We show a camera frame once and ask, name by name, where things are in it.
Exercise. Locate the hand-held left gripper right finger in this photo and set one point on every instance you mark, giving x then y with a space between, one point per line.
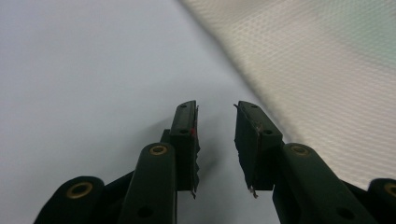
261 149

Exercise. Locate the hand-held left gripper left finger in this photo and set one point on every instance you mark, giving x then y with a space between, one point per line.
183 146

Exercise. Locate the white mesh fabric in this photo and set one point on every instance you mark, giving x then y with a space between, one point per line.
314 77

